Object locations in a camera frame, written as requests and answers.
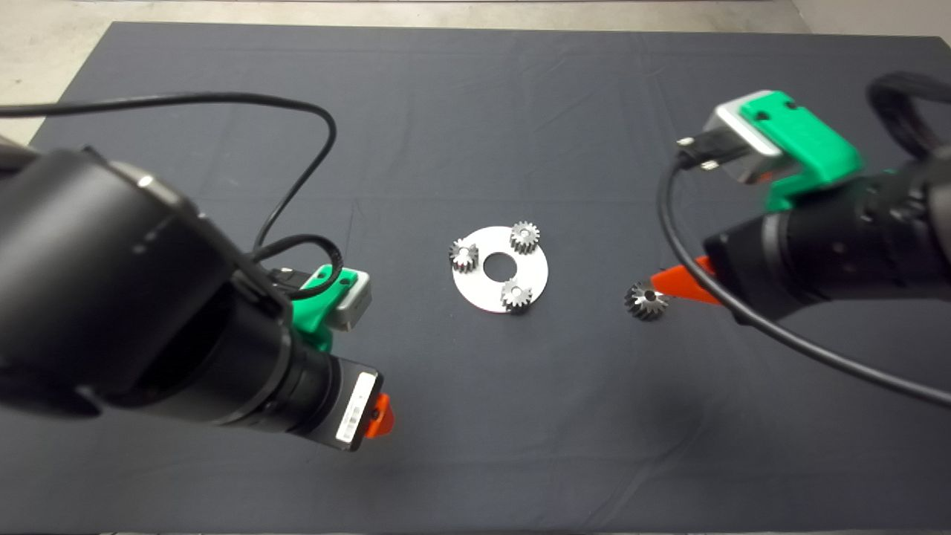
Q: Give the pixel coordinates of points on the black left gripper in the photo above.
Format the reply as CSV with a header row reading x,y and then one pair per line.
x,y
334,401

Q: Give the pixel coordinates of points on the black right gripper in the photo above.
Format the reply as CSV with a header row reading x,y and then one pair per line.
x,y
765,260

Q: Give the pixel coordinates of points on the large steel spur gear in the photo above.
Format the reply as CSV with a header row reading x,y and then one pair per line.
x,y
645,301

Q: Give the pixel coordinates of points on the small steel spur gear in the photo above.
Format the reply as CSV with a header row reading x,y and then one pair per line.
x,y
524,236
464,256
515,295

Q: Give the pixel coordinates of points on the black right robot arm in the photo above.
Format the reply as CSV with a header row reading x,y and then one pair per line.
x,y
877,238

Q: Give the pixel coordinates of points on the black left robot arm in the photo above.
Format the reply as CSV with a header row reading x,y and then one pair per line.
x,y
111,282

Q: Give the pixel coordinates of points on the dark grey table cloth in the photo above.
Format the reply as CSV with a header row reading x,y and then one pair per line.
x,y
520,446

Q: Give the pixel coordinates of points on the round metal plate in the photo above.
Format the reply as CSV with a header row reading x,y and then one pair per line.
x,y
483,293

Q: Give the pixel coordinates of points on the silver left camera box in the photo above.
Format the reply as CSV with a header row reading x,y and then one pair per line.
x,y
353,301

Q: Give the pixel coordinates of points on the silver camera box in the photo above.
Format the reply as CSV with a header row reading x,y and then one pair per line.
x,y
353,301
743,145

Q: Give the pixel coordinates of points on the green left camera mount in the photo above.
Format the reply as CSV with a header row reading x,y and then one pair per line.
x,y
316,312

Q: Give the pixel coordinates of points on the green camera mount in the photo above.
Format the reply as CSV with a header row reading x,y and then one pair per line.
x,y
316,312
802,137

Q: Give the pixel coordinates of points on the silver right camera box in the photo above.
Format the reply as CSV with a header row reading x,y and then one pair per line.
x,y
743,145

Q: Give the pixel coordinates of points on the green right camera mount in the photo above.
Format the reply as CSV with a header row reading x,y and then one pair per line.
x,y
802,137

